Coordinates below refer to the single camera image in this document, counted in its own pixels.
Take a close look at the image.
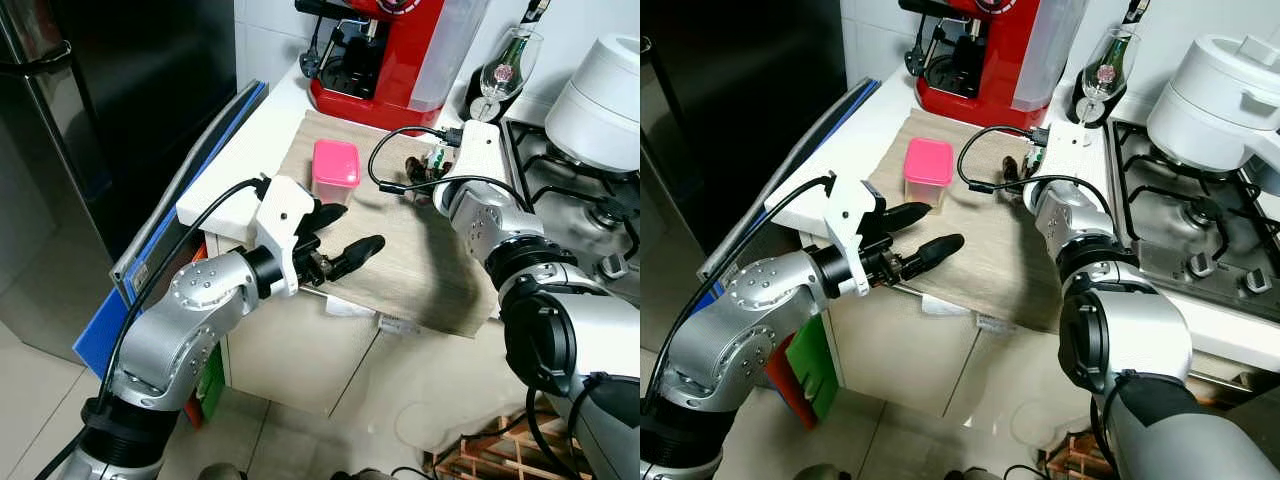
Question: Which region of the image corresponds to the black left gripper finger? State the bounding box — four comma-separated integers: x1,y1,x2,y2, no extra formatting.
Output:
303,202,350,237
328,234,388,284
905,233,967,284
880,201,935,235

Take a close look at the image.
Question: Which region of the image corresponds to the beige cloth mat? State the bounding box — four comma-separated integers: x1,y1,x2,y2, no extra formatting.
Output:
865,105,1066,336
272,108,501,338

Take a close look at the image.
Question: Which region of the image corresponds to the red coffee machine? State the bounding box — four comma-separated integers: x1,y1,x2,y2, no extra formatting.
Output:
296,0,491,129
898,0,1086,129

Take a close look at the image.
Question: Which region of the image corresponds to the steel gas stove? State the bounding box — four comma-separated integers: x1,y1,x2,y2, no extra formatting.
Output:
1105,118,1280,296
500,115,641,301

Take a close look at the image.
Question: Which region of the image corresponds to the grey flat board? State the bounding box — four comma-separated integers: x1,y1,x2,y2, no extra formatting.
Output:
108,82,263,306
700,80,876,291

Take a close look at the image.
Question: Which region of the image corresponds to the green flat board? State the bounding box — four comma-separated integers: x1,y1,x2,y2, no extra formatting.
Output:
195,345,227,421
785,315,843,421

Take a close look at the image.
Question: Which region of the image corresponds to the clear wine glass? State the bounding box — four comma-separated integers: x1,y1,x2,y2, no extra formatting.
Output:
1075,28,1141,129
465,28,546,123

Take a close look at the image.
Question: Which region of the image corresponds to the white lidded cooking pot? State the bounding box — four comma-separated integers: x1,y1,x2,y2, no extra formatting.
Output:
545,33,641,173
1145,33,1280,196

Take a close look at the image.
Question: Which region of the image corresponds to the tall dark steel refrigerator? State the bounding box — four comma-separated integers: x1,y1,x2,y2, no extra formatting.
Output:
640,0,846,261
0,0,239,366

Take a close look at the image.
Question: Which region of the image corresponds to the wooden slatted pallet rack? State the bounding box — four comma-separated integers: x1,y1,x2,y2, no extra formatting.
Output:
425,408,581,480
1040,430,1111,480

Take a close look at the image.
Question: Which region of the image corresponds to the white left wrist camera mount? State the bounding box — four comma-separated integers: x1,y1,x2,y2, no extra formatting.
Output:
825,178,886,296
255,175,326,298

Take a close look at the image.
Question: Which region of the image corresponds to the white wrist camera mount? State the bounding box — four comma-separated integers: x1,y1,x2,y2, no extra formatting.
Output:
1040,120,1096,186
445,120,503,191
255,175,326,298
825,178,886,296

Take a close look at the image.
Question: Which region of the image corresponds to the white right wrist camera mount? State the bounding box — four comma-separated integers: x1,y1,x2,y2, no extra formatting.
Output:
1040,120,1096,186
445,120,503,191

